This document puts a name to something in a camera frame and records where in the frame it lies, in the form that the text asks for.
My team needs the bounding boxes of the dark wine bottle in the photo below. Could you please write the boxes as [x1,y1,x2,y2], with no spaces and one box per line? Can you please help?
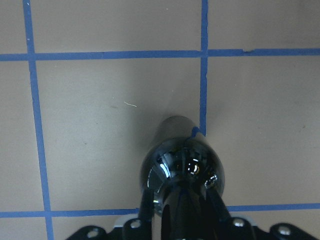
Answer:
[140,115,225,240]

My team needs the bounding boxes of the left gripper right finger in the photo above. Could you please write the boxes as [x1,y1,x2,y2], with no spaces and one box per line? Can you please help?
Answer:
[206,187,231,222]

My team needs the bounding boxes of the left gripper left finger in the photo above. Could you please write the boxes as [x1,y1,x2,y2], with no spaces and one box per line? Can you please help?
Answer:
[138,188,155,223]

